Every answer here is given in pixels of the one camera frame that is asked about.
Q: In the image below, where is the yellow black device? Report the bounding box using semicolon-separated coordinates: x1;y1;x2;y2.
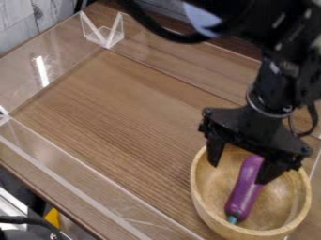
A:
24;205;85;240

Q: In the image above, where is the clear acrylic tray wall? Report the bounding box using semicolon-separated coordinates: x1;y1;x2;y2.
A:
0;106;204;240

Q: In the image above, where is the brown wooden bowl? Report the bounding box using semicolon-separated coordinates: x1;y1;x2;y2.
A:
189;145;311;240

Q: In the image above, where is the purple toy eggplant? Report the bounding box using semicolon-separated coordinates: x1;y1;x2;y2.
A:
224;155;263;225

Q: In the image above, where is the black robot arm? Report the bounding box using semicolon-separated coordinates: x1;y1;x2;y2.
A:
119;0;321;184

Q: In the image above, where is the black cable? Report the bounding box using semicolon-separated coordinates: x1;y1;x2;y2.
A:
0;215;54;238

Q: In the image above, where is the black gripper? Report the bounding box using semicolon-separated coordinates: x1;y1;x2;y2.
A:
198;105;311;185

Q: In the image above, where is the clear acrylic corner bracket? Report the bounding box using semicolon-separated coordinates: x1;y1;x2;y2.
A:
78;12;124;50

